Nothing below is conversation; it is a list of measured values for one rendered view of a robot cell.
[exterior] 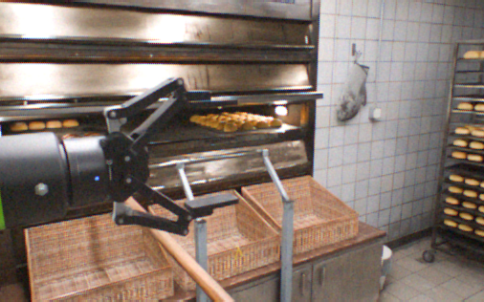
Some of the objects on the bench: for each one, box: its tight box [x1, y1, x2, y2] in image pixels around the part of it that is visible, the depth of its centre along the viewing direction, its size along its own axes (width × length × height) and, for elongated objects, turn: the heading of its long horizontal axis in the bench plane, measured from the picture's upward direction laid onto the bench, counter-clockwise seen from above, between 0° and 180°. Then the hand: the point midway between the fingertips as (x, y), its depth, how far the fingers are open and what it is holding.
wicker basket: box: [148, 189, 279, 292], centre depth 207 cm, size 49×56×28 cm
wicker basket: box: [24, 212, 173, 302], centre depth 177 cm, size 49×56×28 cm
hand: (226, 152), depth 52 cm, fingers open, 13 cm apart
